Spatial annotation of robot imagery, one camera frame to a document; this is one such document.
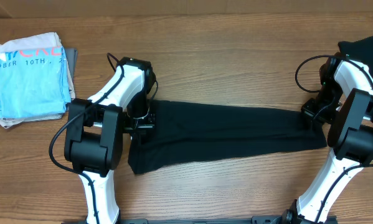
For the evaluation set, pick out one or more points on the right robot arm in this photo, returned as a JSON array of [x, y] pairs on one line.
[[314, 205]]

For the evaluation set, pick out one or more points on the black t-shirt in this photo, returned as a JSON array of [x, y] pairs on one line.
[[191, 132]]

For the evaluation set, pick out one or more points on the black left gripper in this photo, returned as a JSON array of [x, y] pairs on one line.
[[134, 129]]

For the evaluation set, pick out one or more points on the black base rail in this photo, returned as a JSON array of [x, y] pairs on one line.
[[271, 219]]

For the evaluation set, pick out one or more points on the light blue folded t-shirt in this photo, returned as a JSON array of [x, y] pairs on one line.
[[33, 83]]

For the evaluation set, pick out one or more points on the beige folded t-shirt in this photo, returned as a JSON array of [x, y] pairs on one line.
[[50, 39]]

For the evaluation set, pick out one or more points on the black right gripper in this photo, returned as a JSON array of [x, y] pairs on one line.
[[307, 111]]

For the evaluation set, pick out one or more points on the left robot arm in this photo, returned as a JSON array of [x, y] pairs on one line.
[[95, 129]]

